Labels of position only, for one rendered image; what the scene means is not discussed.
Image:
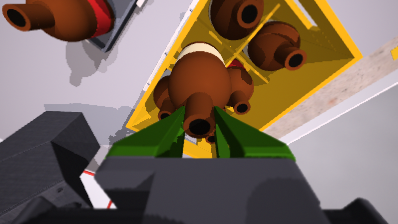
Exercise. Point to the yellow crate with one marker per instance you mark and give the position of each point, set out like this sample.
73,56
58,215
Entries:
330,51

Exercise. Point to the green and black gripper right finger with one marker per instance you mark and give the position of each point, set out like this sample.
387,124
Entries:
244,140

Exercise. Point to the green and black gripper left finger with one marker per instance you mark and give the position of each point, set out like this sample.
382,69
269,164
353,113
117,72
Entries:
155,139

